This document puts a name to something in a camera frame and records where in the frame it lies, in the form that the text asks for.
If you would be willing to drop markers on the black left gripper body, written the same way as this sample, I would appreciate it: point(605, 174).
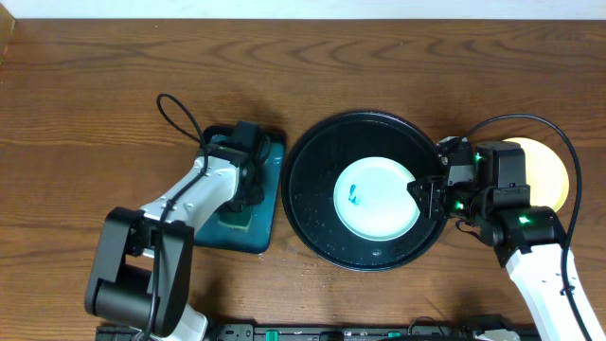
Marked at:
point(256, 188)

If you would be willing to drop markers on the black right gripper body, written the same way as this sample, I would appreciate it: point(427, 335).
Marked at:
point(467, 201)

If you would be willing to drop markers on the mint plate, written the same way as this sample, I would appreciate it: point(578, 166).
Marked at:
point(372, 201)

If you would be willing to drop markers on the green yellow sponge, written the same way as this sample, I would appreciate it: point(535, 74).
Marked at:
point(236, 220)

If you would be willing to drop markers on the yellow plate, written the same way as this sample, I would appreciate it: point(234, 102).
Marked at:
point(545, 174)

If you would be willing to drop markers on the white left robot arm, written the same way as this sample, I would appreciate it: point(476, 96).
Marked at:
point(141, 271)

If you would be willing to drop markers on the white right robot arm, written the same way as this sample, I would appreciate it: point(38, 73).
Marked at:
point(531, 248)

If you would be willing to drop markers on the round black tray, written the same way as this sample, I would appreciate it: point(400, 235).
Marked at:
point(320, 156)

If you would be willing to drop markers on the black rectangular water tub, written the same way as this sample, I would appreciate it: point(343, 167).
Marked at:
point(257, 238)

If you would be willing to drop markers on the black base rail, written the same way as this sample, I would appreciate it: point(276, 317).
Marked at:
point(486, 327)

